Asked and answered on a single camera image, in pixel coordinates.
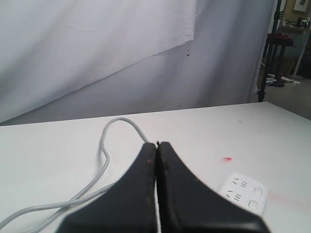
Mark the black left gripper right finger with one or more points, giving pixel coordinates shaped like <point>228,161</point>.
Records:
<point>187,205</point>

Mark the white background table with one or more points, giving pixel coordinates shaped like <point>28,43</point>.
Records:
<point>300,37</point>

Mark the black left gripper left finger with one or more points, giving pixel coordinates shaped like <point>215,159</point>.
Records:
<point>127,207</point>

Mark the white power strip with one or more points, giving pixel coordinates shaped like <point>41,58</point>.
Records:
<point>245,192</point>

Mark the white backdrop cloth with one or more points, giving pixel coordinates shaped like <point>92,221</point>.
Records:
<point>67,59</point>

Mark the black tripod stand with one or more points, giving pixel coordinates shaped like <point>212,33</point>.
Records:
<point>270,41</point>

